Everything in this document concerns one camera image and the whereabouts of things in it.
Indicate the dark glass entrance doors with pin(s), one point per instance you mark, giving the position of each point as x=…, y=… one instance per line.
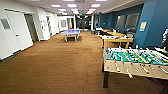
x=83, y=22

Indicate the blue ping pong table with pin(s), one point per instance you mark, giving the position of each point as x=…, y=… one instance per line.
x=71, y=32

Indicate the white double door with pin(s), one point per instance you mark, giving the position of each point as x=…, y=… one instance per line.
x=20, y=30

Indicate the white activity table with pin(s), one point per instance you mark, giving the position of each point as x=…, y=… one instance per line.
x=116, y=42

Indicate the grey elevator door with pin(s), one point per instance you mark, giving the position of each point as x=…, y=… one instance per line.
x=31, y=28

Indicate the wooden foosball table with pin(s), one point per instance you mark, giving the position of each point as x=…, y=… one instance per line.
x=126, y=67

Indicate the long wooden table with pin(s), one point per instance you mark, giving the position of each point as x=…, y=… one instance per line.
x=113, y=32

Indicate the square ceiling light panel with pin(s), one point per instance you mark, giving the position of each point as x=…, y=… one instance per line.
x=71, y=5
x=95, y=5
x=56, y=5

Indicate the small beige wall poster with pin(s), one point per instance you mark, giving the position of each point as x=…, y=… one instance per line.
x=143, y=26

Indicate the grey framed interior window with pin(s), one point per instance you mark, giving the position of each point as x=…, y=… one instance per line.
x=132, y=21
x=120, y=21

